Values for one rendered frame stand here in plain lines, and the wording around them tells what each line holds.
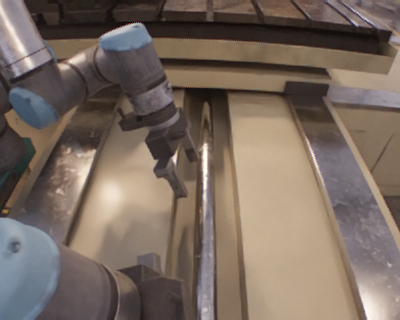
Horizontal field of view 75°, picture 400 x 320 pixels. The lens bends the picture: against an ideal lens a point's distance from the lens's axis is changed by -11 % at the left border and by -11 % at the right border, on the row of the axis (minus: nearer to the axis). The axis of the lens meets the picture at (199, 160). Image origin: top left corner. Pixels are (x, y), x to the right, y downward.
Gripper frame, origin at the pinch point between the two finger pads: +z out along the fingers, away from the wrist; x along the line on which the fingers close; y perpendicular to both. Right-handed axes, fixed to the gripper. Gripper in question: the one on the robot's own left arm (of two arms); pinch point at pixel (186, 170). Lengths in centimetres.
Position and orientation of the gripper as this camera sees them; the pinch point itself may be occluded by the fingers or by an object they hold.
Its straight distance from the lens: 68.0
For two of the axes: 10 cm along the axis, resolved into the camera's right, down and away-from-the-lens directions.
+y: 9.2, -1.8, -3.5
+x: 1.9, -5.8, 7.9
